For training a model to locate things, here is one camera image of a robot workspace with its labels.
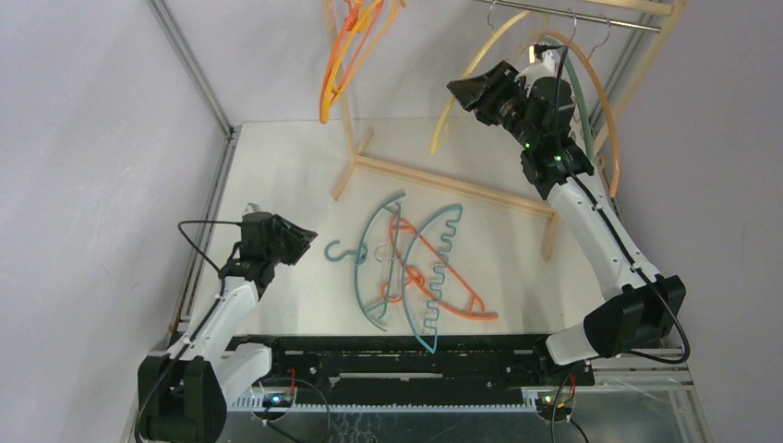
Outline pale yellow wavy hanger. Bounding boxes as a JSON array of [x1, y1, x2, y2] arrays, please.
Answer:
[[428, 9, 532, 156]]

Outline pale green wavy hanger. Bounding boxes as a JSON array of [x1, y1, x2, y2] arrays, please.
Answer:
[[558, 49, 596, 163]]

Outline light orange wavy hanger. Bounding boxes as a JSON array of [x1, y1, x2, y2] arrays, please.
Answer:
[[536, 30, 621, 198]]

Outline orange plastic hanger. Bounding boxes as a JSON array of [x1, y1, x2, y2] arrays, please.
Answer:
[[319, 0, 392, 124], [379, 217, 500, 323]]

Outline yellow-orange plastic hanger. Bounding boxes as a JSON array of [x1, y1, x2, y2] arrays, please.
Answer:
[[319, 0, 408, 126]]

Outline blue wavy hanger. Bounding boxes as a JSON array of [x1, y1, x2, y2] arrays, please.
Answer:
[[400, 203, 464, 354]]

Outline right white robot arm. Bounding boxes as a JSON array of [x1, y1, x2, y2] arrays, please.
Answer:
[[447, 61, 691, 384]]

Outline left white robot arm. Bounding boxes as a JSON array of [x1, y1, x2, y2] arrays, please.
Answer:
[[132, 209, 318, 442]]

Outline metal hanging rod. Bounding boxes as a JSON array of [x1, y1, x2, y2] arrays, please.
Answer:
[[478, 0, 663, 33]]

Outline left circuit board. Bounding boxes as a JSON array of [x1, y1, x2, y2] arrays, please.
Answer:
[[259, 391, 296, 412]]

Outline circuit board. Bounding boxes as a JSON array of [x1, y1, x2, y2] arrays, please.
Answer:
[[259, 391, 296, 412], [536, 394, 574, 423]]

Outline right circuit board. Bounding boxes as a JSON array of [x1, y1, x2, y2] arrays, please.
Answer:
[[536, 394, 574, 423]]

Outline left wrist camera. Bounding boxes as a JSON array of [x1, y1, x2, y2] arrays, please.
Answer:
[[242, 203, 261, 217]]

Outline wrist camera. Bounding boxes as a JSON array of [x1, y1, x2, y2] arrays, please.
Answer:
[[242, 203, 261, 217], [522, 43, 562, 85]]

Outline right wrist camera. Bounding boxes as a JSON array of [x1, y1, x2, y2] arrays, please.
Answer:
[[522, 43, 562, 85]]

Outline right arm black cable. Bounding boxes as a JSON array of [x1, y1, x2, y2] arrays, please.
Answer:
[[532, 43, 692, 366]]

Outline wooden clothes rack frame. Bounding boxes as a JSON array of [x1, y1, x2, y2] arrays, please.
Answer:
[[319, 1, 687, 260]]

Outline left aluminium frame post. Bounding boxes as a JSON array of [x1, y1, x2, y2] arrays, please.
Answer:
[[146, 0, 236, 332]]

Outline aluminium frame post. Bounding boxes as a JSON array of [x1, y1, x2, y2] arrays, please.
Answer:
[[590, 13, 668, 216], [146, 0, 236, 332]]

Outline right aluminium frame post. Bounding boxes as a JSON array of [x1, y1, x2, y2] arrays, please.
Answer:
[[590, 13, 668, 216]]

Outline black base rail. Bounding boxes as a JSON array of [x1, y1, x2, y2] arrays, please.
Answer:
[[168, 332, 596, 408]]

